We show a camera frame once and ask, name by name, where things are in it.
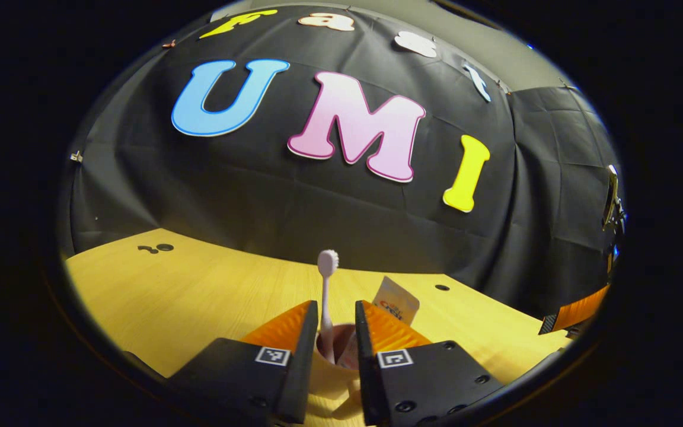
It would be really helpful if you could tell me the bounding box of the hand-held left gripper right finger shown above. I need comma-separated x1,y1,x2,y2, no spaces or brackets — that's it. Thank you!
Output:
355,299,505,426

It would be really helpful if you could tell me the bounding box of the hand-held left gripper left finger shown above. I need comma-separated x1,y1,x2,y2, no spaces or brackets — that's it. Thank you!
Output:
167,299,320,425

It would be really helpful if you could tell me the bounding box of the beige cup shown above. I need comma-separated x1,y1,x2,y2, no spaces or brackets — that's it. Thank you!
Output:
308,323,372,423

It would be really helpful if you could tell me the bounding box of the white toothbrush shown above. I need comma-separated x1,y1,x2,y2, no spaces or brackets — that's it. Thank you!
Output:
317,249,340,364

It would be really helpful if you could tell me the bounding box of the white toothpaste tube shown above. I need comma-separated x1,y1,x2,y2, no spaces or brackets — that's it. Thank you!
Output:
339,276,420,369

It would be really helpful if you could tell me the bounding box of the black backdrop cloth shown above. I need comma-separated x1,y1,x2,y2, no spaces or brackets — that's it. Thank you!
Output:
60,6,627,321

